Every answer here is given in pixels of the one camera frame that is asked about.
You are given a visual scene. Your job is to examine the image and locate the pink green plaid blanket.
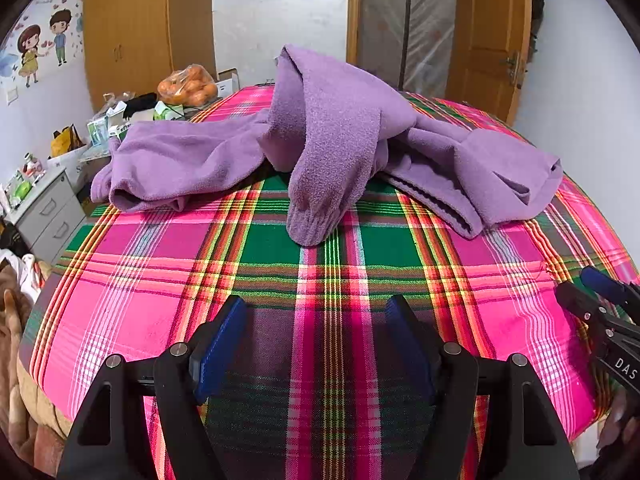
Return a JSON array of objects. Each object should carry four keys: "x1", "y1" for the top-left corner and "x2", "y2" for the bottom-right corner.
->
[{"x1": 17, "y1": 85, "x2": 640, "y2": 480}]

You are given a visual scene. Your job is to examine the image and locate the white cardboard box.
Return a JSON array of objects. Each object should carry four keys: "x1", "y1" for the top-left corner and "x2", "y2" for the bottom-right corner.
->
[{"x1": 217, "y1": 68, "x2": 241, "y2": 96}]

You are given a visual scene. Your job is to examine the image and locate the yellow bag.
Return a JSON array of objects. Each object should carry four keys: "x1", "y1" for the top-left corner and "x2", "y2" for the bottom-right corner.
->
[{"x1": 50, "y1": 125, "x2": 86, "y2": 156}]

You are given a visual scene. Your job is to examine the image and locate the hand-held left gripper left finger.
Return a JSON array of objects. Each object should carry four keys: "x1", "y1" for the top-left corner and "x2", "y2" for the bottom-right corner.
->
[{"x1": 57, "y1": 295, "x2": 247, "y2": 480}]

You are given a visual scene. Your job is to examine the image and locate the wooden wardrobe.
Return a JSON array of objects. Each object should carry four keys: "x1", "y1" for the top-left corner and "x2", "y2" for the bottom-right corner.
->
[{"x1": 82, "y1": 0, "x2": 217, "y2": 111}]

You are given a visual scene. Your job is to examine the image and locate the cartoon couple wall sticker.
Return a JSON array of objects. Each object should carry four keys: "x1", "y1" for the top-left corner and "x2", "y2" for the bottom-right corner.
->
[{"x1": 0, "y1": 0, "x2": 86, "y2": 91}]

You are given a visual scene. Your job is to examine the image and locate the white storage box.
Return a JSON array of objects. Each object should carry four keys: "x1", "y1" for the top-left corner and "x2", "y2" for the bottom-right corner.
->
[{"x1": 47, "y1": 145, "x2": 113, "y2": 186}]

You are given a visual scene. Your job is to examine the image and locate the person's right hand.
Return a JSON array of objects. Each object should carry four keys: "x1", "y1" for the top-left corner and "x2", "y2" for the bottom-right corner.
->
[{"x1": 597, "y1": 402, "x2": 632, "y2": 463}]

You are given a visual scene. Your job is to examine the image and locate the green tissue pack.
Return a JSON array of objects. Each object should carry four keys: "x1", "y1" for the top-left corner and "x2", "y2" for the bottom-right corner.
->
[{"x1": 152, "y1": 101, "x2": 186, "y2": 122}]

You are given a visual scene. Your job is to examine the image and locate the wooden door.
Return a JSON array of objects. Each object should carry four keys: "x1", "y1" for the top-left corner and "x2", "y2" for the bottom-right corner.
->
[{"x1": 445, "y1": 0, "x2": 532, "y2": 126}]

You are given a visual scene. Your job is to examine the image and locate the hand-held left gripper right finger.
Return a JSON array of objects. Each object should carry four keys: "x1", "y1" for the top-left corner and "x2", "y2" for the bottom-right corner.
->
[{"x1": 386, "y1": 294, "x2": 581, "y2": 480}]

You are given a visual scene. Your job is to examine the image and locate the purple fleece pants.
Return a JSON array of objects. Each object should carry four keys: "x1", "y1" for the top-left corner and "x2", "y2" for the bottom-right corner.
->
[{"x1": 90, "y1": 44, "x2": 565, "y2": 248}]

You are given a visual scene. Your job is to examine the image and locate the plastic doorway curtain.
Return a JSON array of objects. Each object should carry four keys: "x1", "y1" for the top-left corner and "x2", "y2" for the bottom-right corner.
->
[{"x1": 347, "y1": 0, "x2": 458, "y2": 96}]

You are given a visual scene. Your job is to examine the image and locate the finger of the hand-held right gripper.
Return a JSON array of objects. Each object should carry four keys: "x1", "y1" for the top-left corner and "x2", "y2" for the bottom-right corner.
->
[
  {"x1": 580, "y1": 266, "x2": 640, "y2": 311},
  {"x1": 555, "y1": 282, "x2": 611, "y2": 346}
]

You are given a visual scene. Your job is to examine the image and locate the black cloth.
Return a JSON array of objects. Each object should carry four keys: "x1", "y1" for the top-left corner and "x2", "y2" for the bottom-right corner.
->
[{"x1": 124, "y1": 94, "x2": 158, "y2": 116}]

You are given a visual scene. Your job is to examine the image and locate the bag of oranges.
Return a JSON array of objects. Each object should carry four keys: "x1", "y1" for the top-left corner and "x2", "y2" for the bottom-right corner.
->
[{"x1": 157, "y1": 64, "x2": 219, "y2": 107}]

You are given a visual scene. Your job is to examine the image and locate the grey drawer cabinet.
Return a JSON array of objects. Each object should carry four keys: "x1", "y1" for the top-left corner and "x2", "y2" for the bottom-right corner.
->
[{"x1": 2, "y1": 167, "x2": 88, "y2": 256}]

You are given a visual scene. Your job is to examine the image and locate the brown plush blanket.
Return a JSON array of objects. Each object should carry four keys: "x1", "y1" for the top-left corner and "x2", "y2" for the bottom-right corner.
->
[{"x1": 0, "y1": 260, "x2": 66, "y2": 461}]

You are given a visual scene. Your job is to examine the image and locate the dark hanging clothing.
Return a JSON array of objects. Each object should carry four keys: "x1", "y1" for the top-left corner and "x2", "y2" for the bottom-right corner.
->
[{"x1": 527, "y1": 0, "x2": 546, "y2": 56}]

